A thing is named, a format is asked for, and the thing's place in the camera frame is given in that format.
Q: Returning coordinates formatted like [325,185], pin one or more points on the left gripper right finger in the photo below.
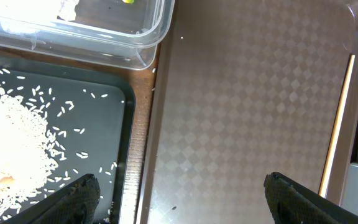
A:
[291,203]

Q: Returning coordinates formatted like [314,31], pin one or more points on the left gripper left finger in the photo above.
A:
[75,203]

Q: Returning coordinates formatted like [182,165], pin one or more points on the wooden chopstick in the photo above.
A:
[323,190]

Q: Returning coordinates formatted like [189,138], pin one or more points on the white tissue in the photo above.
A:
[44,10]

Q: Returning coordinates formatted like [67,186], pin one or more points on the yellow green snack wrapper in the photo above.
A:
[129,1]

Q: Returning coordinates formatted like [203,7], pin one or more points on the black waste tray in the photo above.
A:
[59,71]

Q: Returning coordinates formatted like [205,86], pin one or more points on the spilled rice grains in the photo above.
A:
[53,130]

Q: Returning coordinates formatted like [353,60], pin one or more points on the dark brown serving tray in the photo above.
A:
[246,88]

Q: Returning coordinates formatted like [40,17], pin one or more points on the clear plastic bin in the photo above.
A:
[105,32]

